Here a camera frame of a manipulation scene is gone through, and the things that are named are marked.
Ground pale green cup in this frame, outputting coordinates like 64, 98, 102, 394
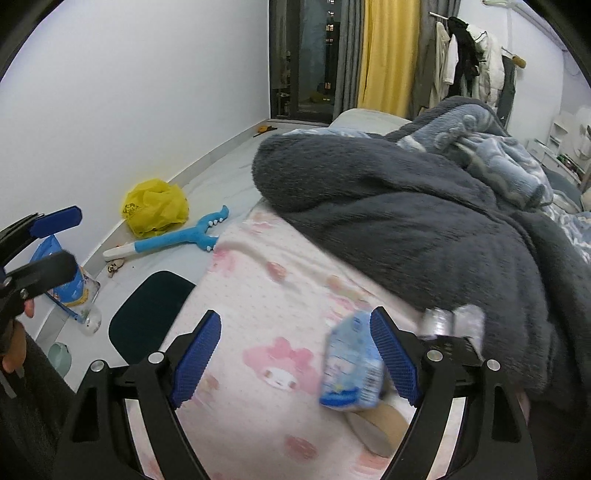
47, 342, 75, 377

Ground beige hanging jacket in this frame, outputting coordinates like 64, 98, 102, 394
429, 21, 459, 108

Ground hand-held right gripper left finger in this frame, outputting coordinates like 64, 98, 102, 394
58, 310, 222, 480

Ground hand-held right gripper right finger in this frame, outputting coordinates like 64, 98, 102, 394
370, 306, 540, 480

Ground yellow curtain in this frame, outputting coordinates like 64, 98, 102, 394
358, 0, 422, 118

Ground white shelf unit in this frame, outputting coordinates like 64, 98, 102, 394
526, 110, 591, 183

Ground person's left hand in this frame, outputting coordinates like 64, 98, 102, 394
0, 299, 37, 376

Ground dark grey fleece blanket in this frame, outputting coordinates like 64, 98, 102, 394
252, 95, 591, 480

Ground blue printed packet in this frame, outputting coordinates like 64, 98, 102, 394
318, 310, 386, 409

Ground dark teal chair seat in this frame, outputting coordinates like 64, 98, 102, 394
108, 271, 197, 367

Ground pink printed bed sheet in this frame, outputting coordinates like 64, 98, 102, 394
122, 203, 462, 480

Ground white mattress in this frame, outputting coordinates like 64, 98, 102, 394
329, 108, 413, 136

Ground grey hanging garment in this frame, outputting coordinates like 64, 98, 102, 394
498, 55, 519, 131

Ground blue printed plastic bag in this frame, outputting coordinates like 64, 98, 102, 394
30, 235, 102, 335

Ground cardboard tape ring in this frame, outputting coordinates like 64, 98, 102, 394
344, 399, 413, 455

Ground black hanging garment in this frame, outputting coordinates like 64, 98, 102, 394
447, 16, 486, 95

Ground yellow plastic bag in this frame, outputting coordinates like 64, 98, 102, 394
121, 180, 190, 239

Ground grey curtain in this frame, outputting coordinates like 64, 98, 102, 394
332, 0, 369, 123

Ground light blue printed duvet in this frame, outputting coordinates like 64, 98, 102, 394
542, 191, 591, 261

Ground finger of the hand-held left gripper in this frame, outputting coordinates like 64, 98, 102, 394
0, 206, 84, 268
0, 251, 80, 324

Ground blue plush toy stick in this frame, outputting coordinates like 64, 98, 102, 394
102, 204, 230, 259

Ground blue grey patterned blanket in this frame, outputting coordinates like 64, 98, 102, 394
397, 104, 557, 210

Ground dark glass door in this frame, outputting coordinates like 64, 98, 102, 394
269, 0, 342, 126

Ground person's left forearm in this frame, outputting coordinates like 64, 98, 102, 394
0, 330, 81, 480

